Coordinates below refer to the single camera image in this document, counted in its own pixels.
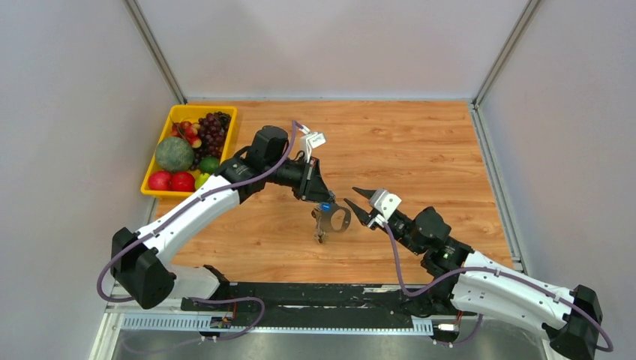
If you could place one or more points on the aluminium frame rail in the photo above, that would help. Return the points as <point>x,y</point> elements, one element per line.
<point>167,332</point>

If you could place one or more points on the green melon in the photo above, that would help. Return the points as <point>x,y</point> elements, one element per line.
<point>174,154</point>

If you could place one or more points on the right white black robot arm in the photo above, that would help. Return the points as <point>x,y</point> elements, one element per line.
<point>468,281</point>

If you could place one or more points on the dark purple grape bunch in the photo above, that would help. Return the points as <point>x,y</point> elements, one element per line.
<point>209,142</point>

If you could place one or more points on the left red apple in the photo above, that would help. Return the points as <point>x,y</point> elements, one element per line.
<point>160,181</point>

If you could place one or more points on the yellow plastic fruit tray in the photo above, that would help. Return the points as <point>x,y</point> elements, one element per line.
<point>191,113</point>

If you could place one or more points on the red apple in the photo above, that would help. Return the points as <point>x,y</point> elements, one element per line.
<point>160,181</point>
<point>182,182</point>

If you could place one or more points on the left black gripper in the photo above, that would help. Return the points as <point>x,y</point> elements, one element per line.
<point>311,186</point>

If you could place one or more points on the green lime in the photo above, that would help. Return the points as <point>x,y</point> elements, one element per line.
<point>208,165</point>

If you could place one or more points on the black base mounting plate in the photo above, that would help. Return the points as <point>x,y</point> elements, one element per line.
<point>324,305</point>

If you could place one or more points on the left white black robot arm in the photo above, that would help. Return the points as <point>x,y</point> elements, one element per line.
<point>140,260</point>

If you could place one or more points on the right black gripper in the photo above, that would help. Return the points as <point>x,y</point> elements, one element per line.
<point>365,218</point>

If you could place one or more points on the right red apple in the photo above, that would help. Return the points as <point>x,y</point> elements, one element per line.
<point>182,182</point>

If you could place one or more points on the silver carabiner keyring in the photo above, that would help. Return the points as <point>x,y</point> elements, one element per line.
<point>337,220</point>

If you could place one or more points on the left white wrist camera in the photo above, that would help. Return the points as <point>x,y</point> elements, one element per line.
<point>310,141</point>

